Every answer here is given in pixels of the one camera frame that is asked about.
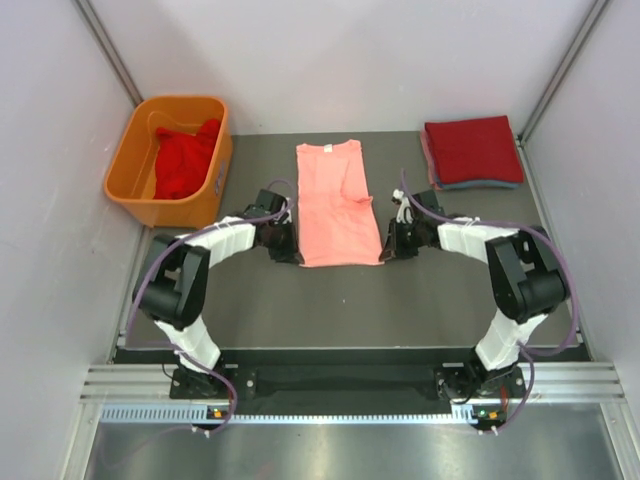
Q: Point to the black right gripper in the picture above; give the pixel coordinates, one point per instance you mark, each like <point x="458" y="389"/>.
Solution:
<point x="394" y="248"/>

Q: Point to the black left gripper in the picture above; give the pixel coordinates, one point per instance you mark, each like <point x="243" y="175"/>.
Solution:
<point x="290" y="253"/>

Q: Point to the pink t shirt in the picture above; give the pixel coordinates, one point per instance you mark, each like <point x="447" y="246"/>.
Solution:
<point x="337" y="225"/>
<point x="431" y="170"/>

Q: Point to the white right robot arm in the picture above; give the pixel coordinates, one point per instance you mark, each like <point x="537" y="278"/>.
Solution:
<point x="526" y="278"/>

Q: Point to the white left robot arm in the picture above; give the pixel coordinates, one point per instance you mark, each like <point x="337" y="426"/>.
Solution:
<point x="172" y="287"/>

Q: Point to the blue folded t shirt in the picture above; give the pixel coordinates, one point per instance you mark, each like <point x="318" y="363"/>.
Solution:
<point x="473" y="184"/>

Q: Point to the pink folded t shirt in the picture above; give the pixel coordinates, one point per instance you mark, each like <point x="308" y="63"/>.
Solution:
<point x="431" y="170"/>

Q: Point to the red crumpled t shirt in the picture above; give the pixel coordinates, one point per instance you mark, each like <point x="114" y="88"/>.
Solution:
<point x="183" y="160"/>

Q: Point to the orange plastic bin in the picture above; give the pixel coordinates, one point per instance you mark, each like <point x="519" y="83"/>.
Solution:
<point x="130" y="180"/>

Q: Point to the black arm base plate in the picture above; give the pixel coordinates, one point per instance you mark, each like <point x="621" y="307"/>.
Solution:
<point x="352" y="380"/>

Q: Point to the aluminium frame rail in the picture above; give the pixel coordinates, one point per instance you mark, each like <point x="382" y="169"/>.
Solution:
<point x="554" y="382"/>

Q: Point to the grey slotted cable duct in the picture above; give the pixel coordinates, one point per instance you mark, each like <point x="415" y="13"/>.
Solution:
<point x="201" y="414"/>

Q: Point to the right aluminium corner post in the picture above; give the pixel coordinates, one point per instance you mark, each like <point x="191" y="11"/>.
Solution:
<point x="588" y="24"/>

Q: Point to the aluminium corner post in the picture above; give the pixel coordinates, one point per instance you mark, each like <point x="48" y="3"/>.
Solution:
<point x="588" y="24"/>
<point x="101" y="36"/>

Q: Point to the left aluminium corner post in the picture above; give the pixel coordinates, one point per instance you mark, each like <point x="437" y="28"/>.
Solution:
<point x="101" y="36"/>

